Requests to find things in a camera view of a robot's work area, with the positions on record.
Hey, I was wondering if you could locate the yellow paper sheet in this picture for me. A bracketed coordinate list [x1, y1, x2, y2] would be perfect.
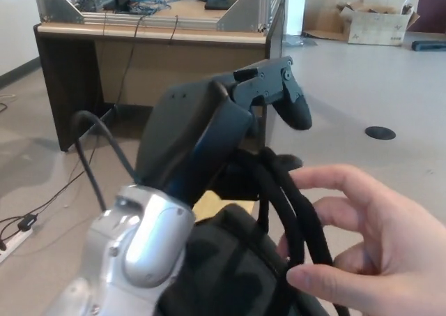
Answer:
[192, 189, 258, 223]

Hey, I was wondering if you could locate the black lunchbag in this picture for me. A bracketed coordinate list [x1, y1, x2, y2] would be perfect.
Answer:
[156, 146, 353, 316]

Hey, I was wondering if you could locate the long black hanging cable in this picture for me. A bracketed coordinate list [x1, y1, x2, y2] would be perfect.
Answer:
[33, 14, 146, 221]

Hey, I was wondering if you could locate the person bare hand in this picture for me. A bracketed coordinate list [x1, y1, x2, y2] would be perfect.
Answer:
[277, 164, 446, 316]

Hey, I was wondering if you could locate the flat cardboard sheet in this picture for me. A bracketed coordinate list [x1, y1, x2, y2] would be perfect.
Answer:
[302, 7, 353, 41]

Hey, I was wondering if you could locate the black power adapter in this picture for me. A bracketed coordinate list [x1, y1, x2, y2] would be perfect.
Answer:
[17, 215, 39, 232]

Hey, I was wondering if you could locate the black flat pad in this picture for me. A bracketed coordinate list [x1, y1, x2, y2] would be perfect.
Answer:
[204, 0, 238, 10]

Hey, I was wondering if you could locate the aluminium profile frame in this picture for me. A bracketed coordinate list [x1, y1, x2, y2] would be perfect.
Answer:
[31, 0, 289, 33]

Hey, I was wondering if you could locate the dark wood desk tan top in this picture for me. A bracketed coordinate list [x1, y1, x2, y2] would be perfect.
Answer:
[33, 0, 291, 153]

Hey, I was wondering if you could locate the white power strip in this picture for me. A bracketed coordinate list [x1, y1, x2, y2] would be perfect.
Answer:
[0, 227, 34, 263]

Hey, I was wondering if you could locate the open cardboard box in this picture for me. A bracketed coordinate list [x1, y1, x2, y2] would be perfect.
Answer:
[339, 0, 421, 47]

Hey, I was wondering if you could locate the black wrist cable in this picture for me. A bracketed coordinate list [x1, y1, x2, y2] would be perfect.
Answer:
[71, 110, 144, 212]

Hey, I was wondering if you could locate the dark blue mat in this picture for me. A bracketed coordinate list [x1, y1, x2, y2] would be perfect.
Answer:
[411, 40, 446, 52]

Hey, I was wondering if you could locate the black round floor cover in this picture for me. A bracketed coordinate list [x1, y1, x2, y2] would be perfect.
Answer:
[364, 126, 397, 141]

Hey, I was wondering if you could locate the black connector row device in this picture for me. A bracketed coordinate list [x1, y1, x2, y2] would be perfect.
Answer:
[69, 0, 116, 13]

